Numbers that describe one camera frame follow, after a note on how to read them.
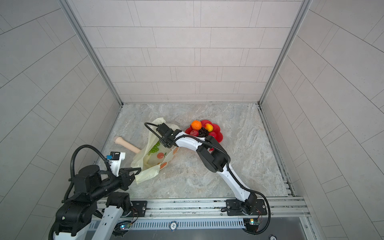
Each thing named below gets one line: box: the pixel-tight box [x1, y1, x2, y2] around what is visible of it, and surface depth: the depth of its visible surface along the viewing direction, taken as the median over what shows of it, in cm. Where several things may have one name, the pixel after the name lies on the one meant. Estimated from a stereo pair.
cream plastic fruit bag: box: [131, 117, 180, 184], surface depth 73 cm
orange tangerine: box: [191, 120, 203, 131], surface depth 96 cm
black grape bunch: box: [198, 127, 209, 138], surface depth 98 cm
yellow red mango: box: [205, 123, 214, 132], surface depth 98 cm
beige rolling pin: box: [113, 136, 141, 154], surface depth 93 cm
